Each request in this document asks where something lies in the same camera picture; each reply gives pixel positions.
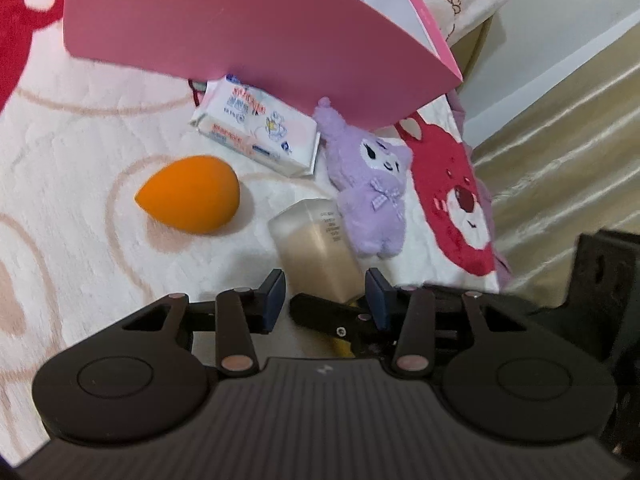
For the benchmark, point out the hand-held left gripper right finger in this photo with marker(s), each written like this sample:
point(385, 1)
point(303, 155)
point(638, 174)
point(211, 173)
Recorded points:
point(378, 302)

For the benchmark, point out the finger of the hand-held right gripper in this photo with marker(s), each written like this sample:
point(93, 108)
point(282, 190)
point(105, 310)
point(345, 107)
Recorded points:
point(325, 317)

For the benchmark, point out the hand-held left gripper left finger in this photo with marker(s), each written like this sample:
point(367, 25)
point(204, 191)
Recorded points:
point(272, 302)

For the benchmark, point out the beige foundation bottle gold cap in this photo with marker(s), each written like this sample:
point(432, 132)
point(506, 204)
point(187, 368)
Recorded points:
point(315, 250)

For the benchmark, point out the purple plush toy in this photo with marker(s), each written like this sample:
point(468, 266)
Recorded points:
point(370, 210)

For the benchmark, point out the orange makeup sponge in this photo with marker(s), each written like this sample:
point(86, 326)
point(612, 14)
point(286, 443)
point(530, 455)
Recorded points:
point(195, 195)

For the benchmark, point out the white pocket tissue pack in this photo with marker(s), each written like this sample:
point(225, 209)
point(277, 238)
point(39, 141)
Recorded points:
point(250, 125)

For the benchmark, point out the pink cardboard box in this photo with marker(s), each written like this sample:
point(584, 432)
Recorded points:
point(225, 25)

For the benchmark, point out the gold curtain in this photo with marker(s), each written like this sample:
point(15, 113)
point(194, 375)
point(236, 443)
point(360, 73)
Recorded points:
point(550, 160)

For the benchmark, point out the cream bed headboard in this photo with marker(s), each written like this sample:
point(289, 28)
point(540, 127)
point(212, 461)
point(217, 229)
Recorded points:
point(482, 45)

